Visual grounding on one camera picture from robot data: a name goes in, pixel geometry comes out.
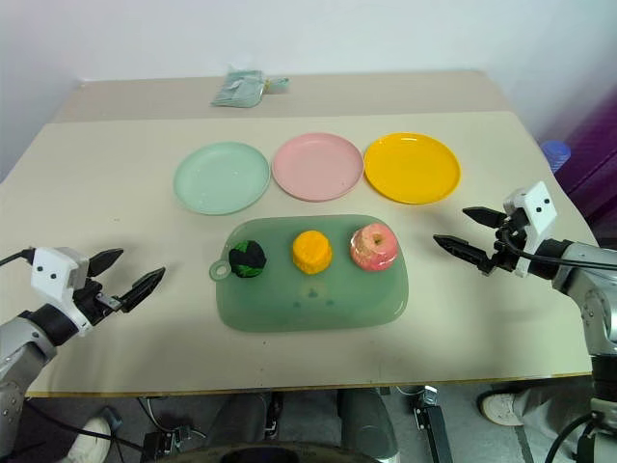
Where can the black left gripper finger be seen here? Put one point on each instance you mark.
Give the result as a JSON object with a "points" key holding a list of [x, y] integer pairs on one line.
{"points": [[142, 289], [103, 260]]}

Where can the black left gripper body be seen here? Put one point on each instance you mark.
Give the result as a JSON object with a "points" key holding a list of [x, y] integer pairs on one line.
{"points": [[94, 304]]}

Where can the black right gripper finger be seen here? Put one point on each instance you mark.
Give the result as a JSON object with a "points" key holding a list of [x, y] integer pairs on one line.
{"points": [[465, 248], [484, 216]]}

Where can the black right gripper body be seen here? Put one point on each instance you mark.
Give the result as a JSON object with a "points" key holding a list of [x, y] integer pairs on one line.
{"points": [[503, 253]]}

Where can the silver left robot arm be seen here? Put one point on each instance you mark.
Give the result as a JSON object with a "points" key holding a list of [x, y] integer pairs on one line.
{"points": [[19, 337]]}

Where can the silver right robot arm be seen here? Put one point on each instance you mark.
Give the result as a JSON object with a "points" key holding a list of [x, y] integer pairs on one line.
{"points": [[598, 308]]}

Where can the yellow round plate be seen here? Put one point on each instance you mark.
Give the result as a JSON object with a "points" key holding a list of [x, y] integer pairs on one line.
{"points": [[412, 169]]}

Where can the dark green toy vegetable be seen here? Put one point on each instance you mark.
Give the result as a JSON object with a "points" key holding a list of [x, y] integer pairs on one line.
{"points": [[247, 259]]}

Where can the mint green round plate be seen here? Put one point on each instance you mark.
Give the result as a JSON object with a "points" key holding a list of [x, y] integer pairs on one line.
{"points": [[222, 178]]}

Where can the orange yellow fruit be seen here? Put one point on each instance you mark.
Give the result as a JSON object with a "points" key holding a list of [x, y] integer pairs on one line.
{"points": [[312, 251]]}

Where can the pink round plate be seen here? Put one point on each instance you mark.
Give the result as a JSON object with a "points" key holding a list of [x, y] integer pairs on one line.
{"points": [[317, 166]]}

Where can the red pink apple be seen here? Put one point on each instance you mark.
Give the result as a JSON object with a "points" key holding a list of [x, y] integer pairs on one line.
{"points": [[373, 248]]}

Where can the blue bottle cap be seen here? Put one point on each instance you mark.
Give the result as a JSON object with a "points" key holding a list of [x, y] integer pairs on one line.
{"points": [[555, 153]]}

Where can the purple cloth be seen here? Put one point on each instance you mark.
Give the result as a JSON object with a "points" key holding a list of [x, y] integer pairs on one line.
{"points": [[595, 154]]}

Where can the white shoe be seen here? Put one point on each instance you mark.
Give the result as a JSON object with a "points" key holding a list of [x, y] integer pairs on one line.
{"points": [[501, 409], [91, 441]]}

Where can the grey rounded shape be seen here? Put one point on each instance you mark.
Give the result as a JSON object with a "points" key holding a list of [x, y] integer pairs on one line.
{"points": [[236, 419], [368, 417]]}

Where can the translucent green cutting board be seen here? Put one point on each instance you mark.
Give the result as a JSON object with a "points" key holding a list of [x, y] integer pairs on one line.
{"points": [[313, 304]]}

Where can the grey trouser leg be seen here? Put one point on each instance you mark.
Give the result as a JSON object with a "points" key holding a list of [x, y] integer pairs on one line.
{"points": [[549, 410]]}

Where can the black metal stand leg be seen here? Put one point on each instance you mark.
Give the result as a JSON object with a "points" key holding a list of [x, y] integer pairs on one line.
{"points": [[431, 424]]}

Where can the small green tag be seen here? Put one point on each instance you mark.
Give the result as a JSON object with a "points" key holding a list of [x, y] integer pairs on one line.
{"points": [[277, 84]]}

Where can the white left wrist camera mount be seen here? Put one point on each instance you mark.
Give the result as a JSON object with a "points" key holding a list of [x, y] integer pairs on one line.
{"points": [[50, 272]]}

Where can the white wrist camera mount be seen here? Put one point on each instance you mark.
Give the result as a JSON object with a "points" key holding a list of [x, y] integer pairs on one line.
{"points": [[50, 272], [540, 212]]}

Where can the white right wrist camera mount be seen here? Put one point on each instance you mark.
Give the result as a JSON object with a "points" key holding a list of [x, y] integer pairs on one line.
{"points": [[540, 212]]}

